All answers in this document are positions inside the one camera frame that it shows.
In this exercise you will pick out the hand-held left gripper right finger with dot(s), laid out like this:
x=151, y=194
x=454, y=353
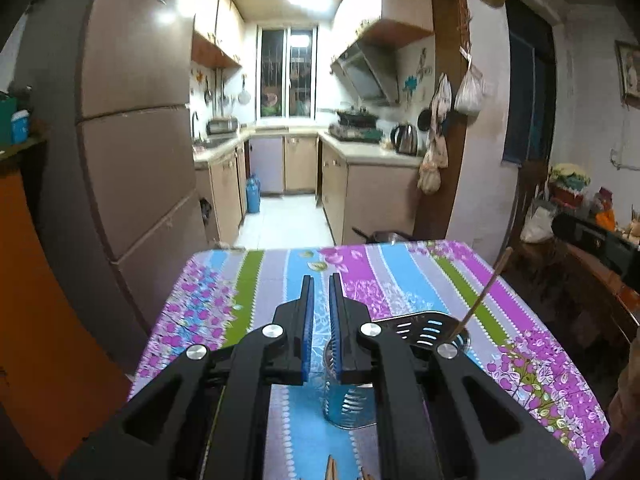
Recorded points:
x=336, y=332

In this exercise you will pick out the beige cabinet above hood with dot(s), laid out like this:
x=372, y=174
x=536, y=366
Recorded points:
x=390, y=5

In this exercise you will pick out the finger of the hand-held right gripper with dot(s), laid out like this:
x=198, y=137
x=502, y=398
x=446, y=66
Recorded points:
x=595, y=242

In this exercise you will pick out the beige kitchen base cabinets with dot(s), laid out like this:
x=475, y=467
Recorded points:
x=370, y=195

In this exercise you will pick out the flower wall sticker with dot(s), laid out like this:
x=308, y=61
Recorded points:
x=412, y=85

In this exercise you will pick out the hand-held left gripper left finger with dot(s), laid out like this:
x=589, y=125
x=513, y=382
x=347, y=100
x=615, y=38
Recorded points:
x=307, y=332

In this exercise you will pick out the steel range hood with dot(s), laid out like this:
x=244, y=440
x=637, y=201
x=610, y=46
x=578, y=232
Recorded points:
x=367, y=72

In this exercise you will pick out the framed picture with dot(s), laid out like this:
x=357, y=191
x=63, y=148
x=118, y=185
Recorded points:
x=631, y=72

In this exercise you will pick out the wooden side table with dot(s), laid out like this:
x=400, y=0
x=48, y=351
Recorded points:
x=590, y=282

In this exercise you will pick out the white hanging plastic bag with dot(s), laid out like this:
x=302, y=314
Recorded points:
x=469, y=95

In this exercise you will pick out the blue white jar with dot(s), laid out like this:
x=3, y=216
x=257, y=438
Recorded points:
x=21, y=127

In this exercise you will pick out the kitchen faucet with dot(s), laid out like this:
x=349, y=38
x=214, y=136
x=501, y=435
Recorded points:
x=195, y=127

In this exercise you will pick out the stack of folded cloths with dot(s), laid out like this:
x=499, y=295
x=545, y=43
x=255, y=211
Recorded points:
x=567, y=182

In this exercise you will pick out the floral striped tablecloth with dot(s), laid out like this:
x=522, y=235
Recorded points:
x=400, y=270

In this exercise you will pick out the orange wooden cabinet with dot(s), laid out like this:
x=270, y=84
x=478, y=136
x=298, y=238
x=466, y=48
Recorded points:
x=40, y=310

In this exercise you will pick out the hanging cloth bags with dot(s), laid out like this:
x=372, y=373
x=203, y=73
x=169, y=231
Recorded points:
x=434, y=160

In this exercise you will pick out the gas stove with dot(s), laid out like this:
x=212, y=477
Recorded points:
x=357, y=133

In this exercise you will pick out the wooden chair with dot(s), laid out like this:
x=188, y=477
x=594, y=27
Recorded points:
x=525, y=185

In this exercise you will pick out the green cup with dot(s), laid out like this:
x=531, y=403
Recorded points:
x=6, y=120

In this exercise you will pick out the blue perforated utensil holder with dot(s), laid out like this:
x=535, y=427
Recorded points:
x=350, y=410

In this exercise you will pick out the grey refrigerator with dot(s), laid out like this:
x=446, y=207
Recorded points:
x=140, y=160

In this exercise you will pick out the beige upper wall cabinets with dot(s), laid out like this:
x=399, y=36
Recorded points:
x=217, y=20

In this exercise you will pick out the dark window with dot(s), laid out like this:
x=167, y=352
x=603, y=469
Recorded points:
x=527, y=85

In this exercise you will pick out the hanging strainer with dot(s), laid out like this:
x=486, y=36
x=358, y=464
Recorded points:
x=243, y=95

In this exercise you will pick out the black wok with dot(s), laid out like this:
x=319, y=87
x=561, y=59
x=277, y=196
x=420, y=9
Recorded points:
x=355, y=117

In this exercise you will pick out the dark pan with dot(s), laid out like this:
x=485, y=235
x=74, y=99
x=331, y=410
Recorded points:
x=390, y=236

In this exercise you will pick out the kitchen window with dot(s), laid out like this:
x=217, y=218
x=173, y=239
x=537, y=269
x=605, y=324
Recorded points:
x=287, y=75

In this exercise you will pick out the silver countertop appliance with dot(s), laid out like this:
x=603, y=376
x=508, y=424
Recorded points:
x=222, y=125

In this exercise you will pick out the blue water bottle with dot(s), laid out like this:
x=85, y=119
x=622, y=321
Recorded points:
x=252, y=195

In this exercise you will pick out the steel electric kettle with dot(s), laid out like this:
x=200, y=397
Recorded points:
x=406, y=139

